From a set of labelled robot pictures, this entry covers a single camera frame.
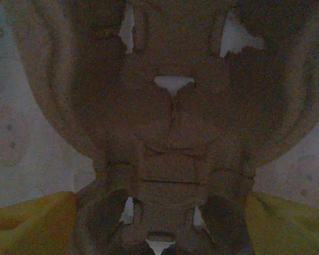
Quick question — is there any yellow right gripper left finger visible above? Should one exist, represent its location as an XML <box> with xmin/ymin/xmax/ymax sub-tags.
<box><xmin>0</xmin><ymin>191</ymin><xmax>79</xmax><ymax>255</ymax></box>

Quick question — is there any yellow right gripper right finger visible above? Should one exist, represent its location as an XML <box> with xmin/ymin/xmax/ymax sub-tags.
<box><xmin>244</xmin><ymin>191</ymin><xmax>319</xmax><ymax>255</ymax></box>

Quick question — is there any pulp cup carrier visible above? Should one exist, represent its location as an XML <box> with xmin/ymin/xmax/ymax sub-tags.
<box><xmin>5</xmin><ymin>0</ymin><xmax>319</xmax><ymax>255</ymax></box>

